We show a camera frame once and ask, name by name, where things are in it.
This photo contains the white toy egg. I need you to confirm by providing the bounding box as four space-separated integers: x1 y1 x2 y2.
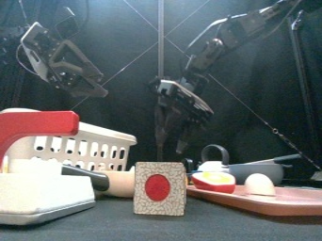
243 172 278 198

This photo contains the red toy fruit half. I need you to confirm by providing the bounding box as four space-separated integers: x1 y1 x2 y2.
189 170 238 195

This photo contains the white toy kettle black handle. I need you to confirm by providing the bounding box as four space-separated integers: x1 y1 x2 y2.
195 143 231 174

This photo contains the patterned block with red dot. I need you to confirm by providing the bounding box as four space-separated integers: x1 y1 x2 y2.
132 161 188 217

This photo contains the black metal stand post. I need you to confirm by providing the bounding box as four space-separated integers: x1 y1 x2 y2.
288 9 320 154

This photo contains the pink plastic tray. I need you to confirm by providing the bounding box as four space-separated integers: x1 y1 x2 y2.
184 184 322 217

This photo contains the white plastic laundry basket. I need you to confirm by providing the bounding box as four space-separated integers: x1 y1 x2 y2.
2 107 139 177

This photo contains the red and white toy appliance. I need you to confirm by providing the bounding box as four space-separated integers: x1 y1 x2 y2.
0 109 96 226

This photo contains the wooden rolling pin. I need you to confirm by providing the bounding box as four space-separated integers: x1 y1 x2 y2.
60 164 139 199

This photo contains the vertical metal frame pole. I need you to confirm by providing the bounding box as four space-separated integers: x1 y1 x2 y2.
157 0 165 162

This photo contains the diagonal brace wire with turnbuckle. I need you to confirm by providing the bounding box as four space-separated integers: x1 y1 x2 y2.
121 0 322 172

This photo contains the grey toy pan black handle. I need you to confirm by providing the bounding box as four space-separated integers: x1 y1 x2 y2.
227 153 303 186

